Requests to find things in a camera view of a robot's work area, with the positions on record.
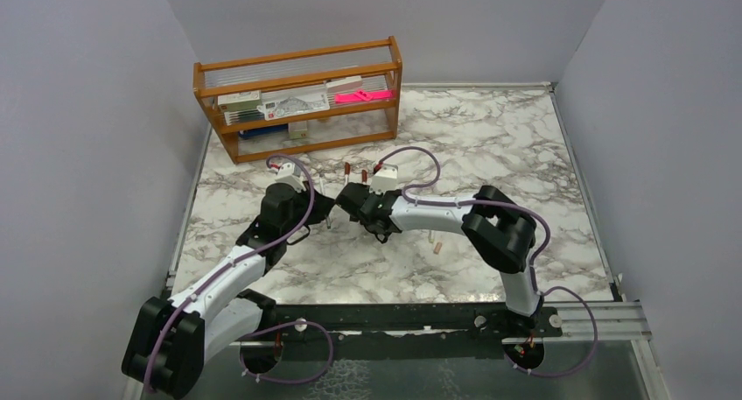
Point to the pink plastic item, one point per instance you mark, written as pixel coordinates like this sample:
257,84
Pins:
361,95

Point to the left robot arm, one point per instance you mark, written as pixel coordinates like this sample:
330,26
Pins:
173,338

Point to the black mounting rail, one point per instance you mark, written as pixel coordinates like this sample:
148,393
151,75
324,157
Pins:
377,332

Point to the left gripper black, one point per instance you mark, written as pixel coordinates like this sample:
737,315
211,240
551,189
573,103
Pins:
321,207

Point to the wooden shelf rack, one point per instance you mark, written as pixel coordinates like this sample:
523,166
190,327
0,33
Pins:
371,66

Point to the white green box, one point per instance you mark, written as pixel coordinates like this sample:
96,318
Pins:
239,101

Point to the white ruler card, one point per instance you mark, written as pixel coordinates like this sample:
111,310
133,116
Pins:
294,105

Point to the white pen green end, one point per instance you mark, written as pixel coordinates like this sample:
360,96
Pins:
322,187

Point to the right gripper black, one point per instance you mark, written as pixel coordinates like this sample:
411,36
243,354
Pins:
366,189

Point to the blue box lower shelf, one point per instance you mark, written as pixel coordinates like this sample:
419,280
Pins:
262,132

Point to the small beige box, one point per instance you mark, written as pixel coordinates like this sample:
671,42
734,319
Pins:
298,130

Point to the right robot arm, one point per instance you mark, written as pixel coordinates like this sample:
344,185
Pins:
507,237

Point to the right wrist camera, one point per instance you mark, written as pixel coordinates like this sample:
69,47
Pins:
384,179

